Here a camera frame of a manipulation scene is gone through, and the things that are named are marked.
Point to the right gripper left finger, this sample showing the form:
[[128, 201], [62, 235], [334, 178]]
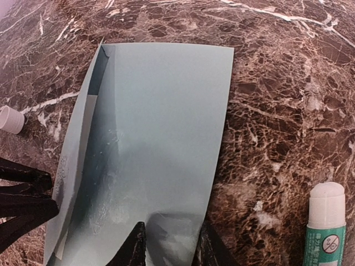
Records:
[[132, 251]]

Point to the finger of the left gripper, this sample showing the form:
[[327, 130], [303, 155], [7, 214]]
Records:
[[32, 180], [27, 207]]

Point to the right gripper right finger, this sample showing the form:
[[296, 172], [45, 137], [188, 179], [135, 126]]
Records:
[[210, 248]]

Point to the white glue stick cap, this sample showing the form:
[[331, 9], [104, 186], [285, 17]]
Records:
[[11, 120]]

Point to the teal green envelope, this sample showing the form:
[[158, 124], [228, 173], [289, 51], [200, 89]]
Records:
[[152, 150]]

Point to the green white glue stick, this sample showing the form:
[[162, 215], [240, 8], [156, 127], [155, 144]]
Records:
[[326, 228]]

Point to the beige ornate letter paper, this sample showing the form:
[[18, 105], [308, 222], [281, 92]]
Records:
[[69, 175]]

